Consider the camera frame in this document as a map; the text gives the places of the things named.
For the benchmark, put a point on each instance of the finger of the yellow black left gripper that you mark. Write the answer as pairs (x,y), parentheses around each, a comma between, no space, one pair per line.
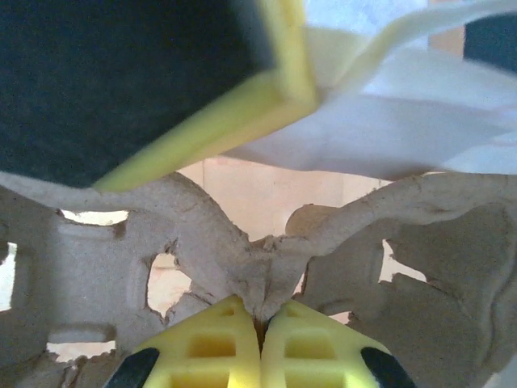
(121,81)

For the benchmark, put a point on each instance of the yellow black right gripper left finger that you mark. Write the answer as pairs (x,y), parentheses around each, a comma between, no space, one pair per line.
(210,343)

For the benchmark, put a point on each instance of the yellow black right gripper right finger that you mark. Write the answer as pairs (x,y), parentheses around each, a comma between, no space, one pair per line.
(315,343)

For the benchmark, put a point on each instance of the brown pulp cup carrier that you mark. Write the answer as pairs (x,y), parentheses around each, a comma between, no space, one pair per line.
(81,262)

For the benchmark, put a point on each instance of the white paper bag flower print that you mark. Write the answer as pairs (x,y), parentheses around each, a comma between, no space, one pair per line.
(404,121)

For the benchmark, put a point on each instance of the tray of dark napkins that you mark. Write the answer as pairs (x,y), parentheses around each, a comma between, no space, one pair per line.
(493,40)

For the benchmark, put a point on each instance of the flat cardboard napkin box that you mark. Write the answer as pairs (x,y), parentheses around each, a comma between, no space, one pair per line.
(446,38)

